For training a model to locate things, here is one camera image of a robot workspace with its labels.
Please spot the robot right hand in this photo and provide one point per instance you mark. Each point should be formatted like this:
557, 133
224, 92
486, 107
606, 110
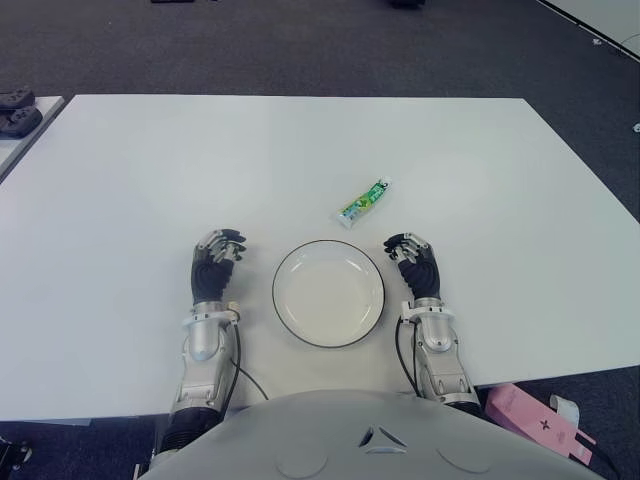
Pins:
422, 275

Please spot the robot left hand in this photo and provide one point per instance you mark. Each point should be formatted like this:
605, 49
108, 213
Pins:
212, 277

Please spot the green snack packet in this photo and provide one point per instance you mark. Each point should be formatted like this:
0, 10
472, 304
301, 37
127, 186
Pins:
362, 202

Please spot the robot right arm silver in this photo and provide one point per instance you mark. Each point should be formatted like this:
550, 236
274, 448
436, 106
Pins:
437, 340

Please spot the robot left arm silver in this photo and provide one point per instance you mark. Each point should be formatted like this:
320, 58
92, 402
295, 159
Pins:
202, 340

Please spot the white plate black rim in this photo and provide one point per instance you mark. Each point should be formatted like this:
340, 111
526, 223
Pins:
327, 297

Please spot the pink cardboard box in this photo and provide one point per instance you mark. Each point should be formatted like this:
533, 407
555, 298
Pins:
530, 415

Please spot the grey robot torso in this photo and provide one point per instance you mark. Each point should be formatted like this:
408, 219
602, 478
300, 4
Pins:
325, 440

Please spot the white paper tag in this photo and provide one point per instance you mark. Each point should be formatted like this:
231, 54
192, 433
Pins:
567, 407

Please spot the white side table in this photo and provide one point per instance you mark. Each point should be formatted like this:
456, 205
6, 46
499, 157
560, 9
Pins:
22, 140

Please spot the black floor equipment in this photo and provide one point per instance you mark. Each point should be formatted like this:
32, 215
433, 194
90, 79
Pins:
10, 452

